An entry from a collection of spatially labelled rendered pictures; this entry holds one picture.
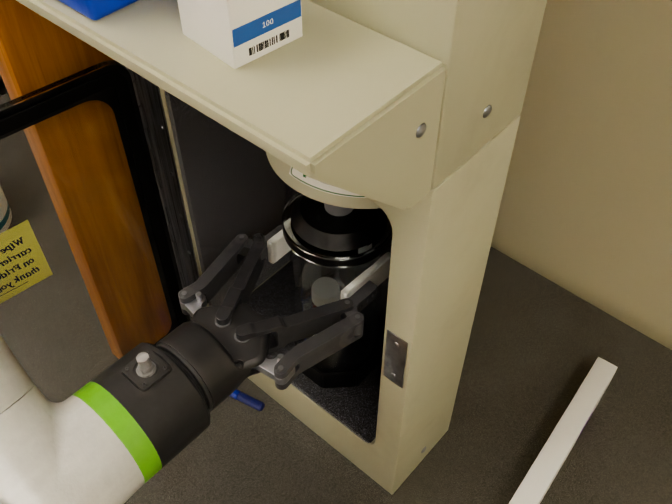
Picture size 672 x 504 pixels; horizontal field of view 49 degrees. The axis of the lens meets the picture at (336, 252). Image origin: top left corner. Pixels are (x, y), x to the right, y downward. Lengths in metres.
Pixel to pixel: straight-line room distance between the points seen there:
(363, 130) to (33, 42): 0.38
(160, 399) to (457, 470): 0.42
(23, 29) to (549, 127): 0.62
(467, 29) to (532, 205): 0.66
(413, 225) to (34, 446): 0.31
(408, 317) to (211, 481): 0.39
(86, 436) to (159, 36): 0.30
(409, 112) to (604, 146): 0.57
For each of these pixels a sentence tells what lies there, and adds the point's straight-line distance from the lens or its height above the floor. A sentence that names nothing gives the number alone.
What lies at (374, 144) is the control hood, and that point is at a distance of 0.39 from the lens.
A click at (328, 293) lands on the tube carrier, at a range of 0.72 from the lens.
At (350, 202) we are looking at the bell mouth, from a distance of 0.61.
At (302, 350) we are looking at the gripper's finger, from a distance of 0.64.
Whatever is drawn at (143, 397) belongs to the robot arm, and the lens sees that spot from 0.60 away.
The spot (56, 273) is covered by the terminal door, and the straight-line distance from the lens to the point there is 0.76.
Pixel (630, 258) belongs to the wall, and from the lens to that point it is 1.04.
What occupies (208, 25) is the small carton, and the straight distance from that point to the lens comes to 0.42.
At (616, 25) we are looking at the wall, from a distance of 0.88.
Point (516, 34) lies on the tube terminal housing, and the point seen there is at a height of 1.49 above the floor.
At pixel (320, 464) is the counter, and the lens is 0.89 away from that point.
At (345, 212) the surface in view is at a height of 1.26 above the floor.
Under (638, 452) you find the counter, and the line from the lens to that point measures 0.97.
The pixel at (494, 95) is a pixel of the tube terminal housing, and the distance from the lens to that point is 0.50.
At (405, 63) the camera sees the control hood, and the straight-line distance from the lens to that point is 0.42.
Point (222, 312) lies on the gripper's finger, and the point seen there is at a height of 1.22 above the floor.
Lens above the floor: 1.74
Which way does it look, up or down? 48 degrees down
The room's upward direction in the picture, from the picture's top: straight up
